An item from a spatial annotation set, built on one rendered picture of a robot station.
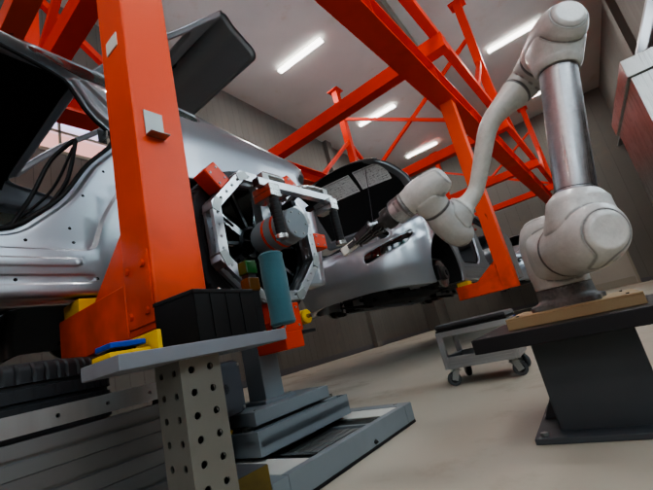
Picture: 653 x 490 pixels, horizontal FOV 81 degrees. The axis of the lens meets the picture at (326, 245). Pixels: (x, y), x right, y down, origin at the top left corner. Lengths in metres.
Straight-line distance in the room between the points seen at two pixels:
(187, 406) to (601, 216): 1.02
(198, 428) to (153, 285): 0.41
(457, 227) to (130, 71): 1.14
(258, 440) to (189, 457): 0.51
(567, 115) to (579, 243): 0.37
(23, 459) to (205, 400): 0.37
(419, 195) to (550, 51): 0.53
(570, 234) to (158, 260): 1.06
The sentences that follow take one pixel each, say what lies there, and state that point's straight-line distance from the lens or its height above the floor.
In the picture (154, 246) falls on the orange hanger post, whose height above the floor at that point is 0.74.
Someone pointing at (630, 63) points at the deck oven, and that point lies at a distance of 4.68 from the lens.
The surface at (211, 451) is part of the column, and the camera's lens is 0.93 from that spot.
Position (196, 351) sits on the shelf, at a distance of 0.88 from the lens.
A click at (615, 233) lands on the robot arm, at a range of 1.12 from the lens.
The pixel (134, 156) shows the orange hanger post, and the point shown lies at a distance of 1.28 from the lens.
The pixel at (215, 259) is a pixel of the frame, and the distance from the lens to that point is 1.40.
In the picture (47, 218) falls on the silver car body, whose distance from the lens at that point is 1.70.
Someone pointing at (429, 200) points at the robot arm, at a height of 0.74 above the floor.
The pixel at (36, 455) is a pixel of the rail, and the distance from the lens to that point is 1.08.
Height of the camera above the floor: 0.38
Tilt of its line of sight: 14 degrees up
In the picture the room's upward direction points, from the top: 13 degrees counter-clockwise
